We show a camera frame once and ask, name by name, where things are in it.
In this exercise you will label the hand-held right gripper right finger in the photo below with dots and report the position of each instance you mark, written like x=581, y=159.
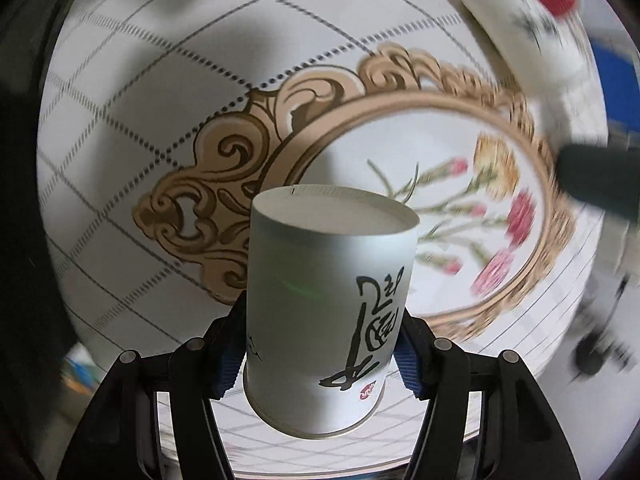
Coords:
x=410, y=367

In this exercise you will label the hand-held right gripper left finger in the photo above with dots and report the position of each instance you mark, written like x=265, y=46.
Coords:
x=227, y=366

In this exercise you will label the white paper cup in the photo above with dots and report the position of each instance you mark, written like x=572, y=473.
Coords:
x=525, y=25
x=320, y=310

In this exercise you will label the printed tablecloth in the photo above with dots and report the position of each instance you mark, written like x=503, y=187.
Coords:
x=250, y=125

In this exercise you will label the dark blurred bar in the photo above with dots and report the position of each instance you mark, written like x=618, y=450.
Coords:
x=597, y=175

